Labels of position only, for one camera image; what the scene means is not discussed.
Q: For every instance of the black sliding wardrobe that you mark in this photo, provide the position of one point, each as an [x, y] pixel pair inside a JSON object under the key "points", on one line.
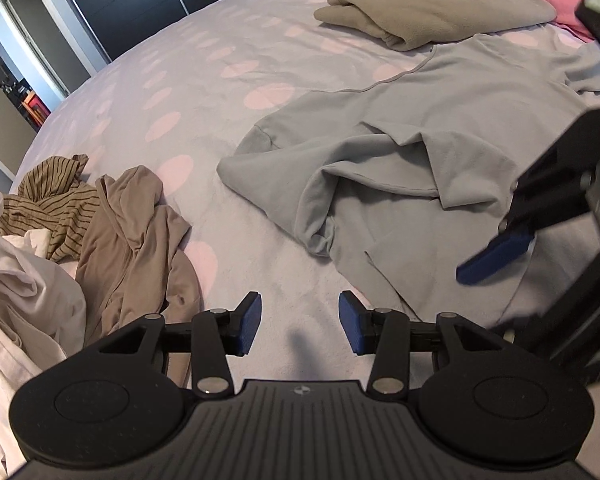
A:
{"points": [[130, 0]]}

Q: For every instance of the white garment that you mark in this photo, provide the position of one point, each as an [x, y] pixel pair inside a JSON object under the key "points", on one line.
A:
{"points": [[25, 285]]}

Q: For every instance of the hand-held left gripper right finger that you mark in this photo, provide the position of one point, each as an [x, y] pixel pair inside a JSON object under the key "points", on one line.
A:
{"points": [[352, 322]]}

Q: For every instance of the light blue shirt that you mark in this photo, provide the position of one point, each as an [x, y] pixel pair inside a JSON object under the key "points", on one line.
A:
{"points": [[380, 110]]}

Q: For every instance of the tan garment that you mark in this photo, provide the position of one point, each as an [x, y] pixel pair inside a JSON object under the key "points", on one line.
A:
{"points": [[130, 260]]}

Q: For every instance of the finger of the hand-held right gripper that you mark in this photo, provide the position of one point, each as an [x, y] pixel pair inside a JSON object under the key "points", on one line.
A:
{"points": [[495, 256]]}

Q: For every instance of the olive folded garment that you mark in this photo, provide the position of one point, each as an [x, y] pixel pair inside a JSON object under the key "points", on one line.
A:
{"points": [[430, 5]]}

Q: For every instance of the brown striped garment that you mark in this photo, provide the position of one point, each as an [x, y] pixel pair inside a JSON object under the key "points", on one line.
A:
{"points": [[40, 200]]}

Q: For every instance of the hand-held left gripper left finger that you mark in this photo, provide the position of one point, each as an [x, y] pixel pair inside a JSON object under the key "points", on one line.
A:
{"points": [[247, 322]]}

